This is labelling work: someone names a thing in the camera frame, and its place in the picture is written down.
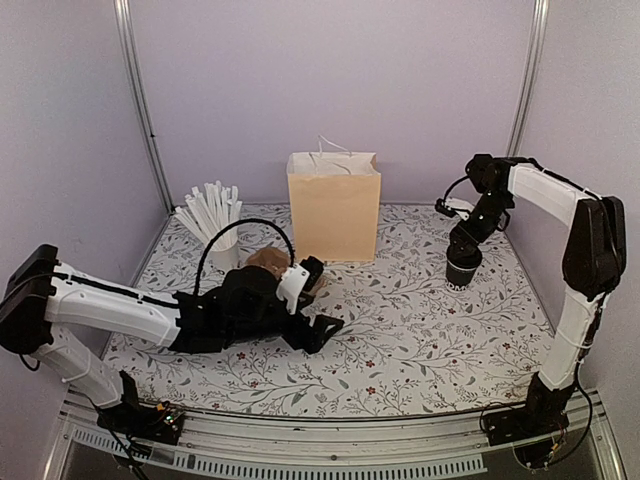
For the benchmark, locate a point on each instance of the floral patterned table mat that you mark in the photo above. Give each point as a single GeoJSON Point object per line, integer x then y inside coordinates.
{"type": "Point", "coordinates": [410, 344]}

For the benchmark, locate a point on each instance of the right aluminium frame post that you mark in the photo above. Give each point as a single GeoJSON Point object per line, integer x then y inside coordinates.
{"type": "Point", "coordinates": [531, 68]}

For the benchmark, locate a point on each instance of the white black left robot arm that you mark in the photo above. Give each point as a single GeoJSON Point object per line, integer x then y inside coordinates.
{"type": "Point", "coordinates": [44, 296]}

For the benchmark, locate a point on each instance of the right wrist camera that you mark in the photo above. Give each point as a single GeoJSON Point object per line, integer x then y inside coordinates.
{"type": "Point", "coordinates": [453, 207]}

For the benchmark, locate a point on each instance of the white cup holding straws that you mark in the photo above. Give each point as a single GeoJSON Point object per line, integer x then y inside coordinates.
{"type": "Point", "coordinates": [224, 254]}

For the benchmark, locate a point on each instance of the white wrapped straws bundle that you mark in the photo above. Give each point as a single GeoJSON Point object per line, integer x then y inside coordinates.
{"type": "Point", "coordinates": [209, 209]}

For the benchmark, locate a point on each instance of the left aluminium frame post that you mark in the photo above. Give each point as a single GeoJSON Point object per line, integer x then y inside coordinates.
{"type": "Point", "coordinates": [133, 70]}

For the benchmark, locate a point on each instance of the front aluminium rail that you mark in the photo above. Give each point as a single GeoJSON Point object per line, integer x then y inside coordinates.
{"type": "Point", "coordinates": [223, 445]}

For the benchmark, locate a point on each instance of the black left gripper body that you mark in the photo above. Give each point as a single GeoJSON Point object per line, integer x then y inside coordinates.
{"type": "Point", "coordinates": [245, 334]}

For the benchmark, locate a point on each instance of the black paper coffee cup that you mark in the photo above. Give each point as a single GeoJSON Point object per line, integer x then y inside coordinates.
{"type": "Point", "coordinates": [459, 279]}

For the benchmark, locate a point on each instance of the aluminium frame post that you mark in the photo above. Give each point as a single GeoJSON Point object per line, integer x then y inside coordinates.
{"type": "Point", "coordinates": [531, 68]}
{"type": "Point", "coordinates": [133, 70]}

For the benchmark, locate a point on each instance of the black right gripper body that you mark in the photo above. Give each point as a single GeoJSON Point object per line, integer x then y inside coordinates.
{"type": "Point", "coordinates": [479, 231]}

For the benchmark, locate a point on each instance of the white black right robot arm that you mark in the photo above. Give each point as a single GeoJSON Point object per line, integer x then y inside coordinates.
{"type": "Point", "coordinates": [593, 263]}

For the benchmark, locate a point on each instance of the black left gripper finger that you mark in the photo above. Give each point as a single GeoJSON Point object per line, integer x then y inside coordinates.
{"type": "Point", "coordinates": [320, 332]}
{"type": "Point", "coordinates": [311, 320]}

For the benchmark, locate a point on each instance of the kraft paper takeout bag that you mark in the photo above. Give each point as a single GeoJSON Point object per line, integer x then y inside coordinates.
{"type": "Point", "coordinates": [334, 196]}

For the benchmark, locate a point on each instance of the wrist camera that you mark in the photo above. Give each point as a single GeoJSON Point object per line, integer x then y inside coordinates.
{"type": "Point", "coordinates": [453, 207]}
{"type": "Point", "coordinates": [298, 279]}

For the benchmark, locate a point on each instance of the brown pulp cup carrier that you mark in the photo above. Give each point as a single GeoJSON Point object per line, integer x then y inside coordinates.
{"type": "Point", "coordinates": [276, 261]}

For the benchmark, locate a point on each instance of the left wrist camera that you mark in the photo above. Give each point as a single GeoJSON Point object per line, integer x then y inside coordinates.
{"type": "Point", "coordinates": [298, 279]}

